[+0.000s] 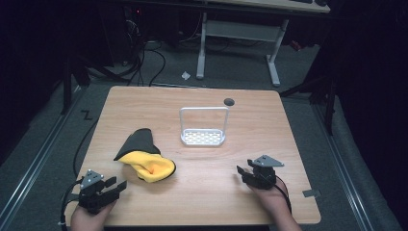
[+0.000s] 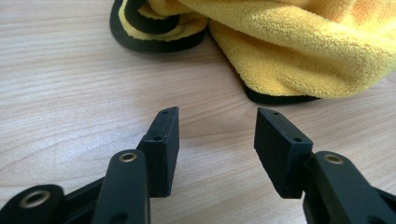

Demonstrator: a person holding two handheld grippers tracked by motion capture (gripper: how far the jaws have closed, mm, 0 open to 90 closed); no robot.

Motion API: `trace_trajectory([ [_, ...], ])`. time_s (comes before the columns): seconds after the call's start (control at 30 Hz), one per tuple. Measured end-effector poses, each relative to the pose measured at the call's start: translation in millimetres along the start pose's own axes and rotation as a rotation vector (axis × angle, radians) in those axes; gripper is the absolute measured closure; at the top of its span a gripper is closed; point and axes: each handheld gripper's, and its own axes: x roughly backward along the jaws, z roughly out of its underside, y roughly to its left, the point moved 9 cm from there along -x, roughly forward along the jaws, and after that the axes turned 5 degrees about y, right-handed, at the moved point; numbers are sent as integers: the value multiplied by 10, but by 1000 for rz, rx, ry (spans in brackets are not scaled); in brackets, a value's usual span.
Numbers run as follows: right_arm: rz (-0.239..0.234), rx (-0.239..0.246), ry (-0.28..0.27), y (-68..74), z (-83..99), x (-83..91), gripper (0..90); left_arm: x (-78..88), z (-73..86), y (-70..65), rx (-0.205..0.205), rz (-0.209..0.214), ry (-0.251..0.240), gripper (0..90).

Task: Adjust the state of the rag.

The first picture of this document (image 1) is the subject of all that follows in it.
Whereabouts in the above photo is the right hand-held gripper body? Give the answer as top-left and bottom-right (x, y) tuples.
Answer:
(247, 154), (285, 191)

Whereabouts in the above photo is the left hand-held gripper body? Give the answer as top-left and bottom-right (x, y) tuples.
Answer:
(78, 169), (118, 216)

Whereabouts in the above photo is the grey and yellow cloth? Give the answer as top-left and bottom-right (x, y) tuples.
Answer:
(113, 127), (177, 184)

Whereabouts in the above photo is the person's right hand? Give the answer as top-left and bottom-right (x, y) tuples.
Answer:
(248, 179), (291, 215)

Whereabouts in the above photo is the person's left hand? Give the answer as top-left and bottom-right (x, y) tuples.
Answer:
(70, 200), (117, 231)

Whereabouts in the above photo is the white plastic rack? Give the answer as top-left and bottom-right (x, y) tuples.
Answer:
(178, 106), (231, 147)

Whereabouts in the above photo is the black metal stand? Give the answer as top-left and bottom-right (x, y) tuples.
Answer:
(60, 52), (92, 116)
(278, 71), (339, 137)

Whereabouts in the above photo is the white desk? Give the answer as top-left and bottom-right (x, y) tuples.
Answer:
(195, 0), (331, 88)

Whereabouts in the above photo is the dark computer tower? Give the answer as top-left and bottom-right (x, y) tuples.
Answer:
(123, 5), (146, 65)

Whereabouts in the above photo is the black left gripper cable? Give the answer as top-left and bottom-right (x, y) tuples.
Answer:
(59, 178), (85, 231)

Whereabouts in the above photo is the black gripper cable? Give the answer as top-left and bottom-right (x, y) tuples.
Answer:
(274, 174), (293, 216)
(59, 178), (85, 231)

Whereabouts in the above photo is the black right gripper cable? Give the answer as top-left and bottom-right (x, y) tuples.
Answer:
(274, 174), (293, 216)

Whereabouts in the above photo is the black floor cable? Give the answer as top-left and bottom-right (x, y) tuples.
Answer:
(72, 117), (100, 178)

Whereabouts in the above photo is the metal floor rail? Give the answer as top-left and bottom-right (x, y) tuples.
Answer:
(311, 102), (377, 231)
(0, 90), (83, 227)

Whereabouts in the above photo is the bundle of black cables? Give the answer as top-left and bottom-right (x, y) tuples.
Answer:
(123, 39), (167, 88)

